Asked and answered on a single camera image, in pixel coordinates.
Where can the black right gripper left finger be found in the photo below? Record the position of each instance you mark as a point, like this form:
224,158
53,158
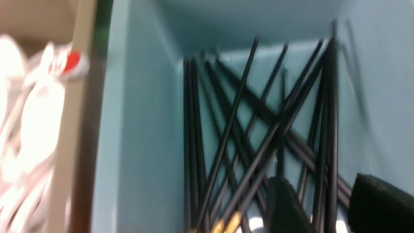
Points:
284,213

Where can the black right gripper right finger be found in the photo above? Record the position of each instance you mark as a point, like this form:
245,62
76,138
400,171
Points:
377,206

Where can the pile of black chopsticks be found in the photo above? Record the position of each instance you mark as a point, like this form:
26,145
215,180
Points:
258,136

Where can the blue plastic bin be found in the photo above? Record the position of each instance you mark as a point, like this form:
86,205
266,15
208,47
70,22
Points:
139,181

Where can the red tipped white spoon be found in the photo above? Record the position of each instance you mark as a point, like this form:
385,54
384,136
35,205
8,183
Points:
67,64

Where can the olive plastic bin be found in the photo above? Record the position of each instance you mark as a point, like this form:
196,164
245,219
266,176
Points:
33,24

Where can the pile of white spoons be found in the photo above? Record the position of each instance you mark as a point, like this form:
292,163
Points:
31,111

